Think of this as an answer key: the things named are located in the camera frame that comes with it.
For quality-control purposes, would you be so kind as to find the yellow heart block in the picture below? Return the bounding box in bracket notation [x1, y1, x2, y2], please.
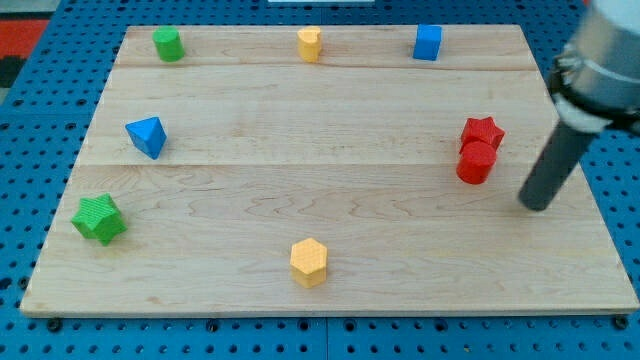
[297, 26, 322, 63]

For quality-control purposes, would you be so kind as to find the red cylinder block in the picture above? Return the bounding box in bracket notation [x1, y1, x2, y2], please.
[456, 141, 497, 185]

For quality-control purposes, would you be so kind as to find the light wooden board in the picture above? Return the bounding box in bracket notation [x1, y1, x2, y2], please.
[21, 25, 639, 318]

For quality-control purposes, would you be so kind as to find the blue triangle block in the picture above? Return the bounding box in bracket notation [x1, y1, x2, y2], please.
[125, 117, 167, 160]

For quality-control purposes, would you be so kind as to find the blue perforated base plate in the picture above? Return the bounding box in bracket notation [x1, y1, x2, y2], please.
[1, 0, 639, 359]

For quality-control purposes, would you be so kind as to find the red star block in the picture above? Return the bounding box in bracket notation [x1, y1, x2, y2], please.
[460, 117, 505, 150]

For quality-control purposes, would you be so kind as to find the red and black mat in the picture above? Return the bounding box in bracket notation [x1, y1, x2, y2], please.
[1, 11, 53, 88]

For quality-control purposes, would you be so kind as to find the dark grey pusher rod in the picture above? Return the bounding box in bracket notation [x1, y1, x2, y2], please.
[518, 121, 595, 211]

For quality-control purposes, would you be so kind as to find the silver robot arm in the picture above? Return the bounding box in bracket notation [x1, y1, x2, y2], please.
[549, 0, 639, 134]

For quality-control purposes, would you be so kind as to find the yellow hexagon block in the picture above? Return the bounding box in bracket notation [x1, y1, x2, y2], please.
[290, 238, 328, 288]

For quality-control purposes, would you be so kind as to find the green cylinder block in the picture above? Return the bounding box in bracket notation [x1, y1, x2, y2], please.
[152, 26, 185, 62]

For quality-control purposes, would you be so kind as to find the green star block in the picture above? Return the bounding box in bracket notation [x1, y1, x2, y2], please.
[71, 193, 127, 246]

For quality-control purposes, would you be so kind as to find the blue cube block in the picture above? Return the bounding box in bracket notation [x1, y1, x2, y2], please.
[413, 24, 443, 61]

